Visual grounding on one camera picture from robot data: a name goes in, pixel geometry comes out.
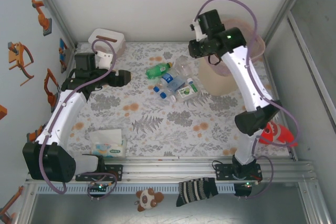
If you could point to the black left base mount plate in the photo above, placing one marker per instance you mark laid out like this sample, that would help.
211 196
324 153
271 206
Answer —
116 172

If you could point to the small orange wall sticker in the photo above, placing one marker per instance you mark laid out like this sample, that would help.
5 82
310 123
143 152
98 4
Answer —
2 112

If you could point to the right base circuit board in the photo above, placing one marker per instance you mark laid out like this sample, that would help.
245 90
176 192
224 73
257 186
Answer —
242 190

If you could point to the blue label water bottle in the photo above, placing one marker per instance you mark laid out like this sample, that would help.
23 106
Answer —
167 78

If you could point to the clear bottle blue cap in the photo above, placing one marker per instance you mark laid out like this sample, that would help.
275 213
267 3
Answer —
163 95

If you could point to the black striped sock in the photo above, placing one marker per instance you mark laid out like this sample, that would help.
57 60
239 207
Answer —
197 191

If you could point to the blue orange wall sticker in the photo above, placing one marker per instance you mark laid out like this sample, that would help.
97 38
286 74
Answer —
62 48

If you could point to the lime label plastic bottle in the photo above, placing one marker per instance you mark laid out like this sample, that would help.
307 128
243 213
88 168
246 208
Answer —
187 91

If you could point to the brown white plush toy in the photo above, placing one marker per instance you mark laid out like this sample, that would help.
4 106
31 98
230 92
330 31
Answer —
149 199

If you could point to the red toy ball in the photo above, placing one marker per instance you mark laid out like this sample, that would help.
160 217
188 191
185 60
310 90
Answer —
278 136

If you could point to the base circuit board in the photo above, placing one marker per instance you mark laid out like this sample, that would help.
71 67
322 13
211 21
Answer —
242 190
98 186

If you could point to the aluminium frame rail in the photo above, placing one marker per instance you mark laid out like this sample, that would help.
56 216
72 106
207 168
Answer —
170 171

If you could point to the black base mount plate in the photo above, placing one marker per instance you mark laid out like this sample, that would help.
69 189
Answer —
221 171
116 172

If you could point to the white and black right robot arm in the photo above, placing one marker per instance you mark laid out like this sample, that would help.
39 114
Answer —
244 77

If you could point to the white tissue box brown slot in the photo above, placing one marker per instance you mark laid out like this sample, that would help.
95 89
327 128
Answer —
105 33

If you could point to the green soda bottle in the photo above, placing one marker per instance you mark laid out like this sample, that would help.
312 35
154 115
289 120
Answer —
156 70

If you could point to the soft tissue pack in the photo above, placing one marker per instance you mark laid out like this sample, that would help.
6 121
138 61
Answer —
110 142

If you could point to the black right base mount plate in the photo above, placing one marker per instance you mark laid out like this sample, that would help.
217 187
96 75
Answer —
221 171

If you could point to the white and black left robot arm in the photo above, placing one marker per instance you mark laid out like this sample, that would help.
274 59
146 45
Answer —
63 119

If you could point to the left base circuit board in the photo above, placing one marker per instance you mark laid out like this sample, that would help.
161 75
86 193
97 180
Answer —
98 186

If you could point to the pink beige plastic bin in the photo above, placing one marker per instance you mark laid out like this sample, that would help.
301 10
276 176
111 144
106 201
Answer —
223 82

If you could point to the clear crushed plastic bottle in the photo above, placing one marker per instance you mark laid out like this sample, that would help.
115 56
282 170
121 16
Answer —
183 68

